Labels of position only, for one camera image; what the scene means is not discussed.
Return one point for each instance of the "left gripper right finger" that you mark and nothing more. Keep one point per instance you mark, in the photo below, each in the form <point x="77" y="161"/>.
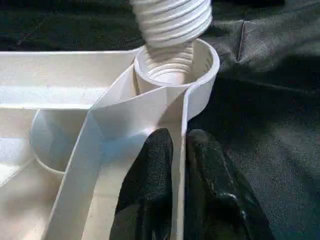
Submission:
<point x="215" y="200"/>

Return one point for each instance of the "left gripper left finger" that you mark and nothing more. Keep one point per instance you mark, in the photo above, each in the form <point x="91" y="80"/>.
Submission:
<point x="150" y="187"/>

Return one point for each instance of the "white plastic table top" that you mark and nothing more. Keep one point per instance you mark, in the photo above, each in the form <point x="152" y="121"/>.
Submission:
<point x="75" y="82"/>

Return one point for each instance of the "white plastic table leg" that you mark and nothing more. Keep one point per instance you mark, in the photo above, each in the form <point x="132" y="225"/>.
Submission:
<point x="175" y="20"/>

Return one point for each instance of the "black plastic table mat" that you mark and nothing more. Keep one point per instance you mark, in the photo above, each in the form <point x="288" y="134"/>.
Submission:
<point x="262" y="100"/>

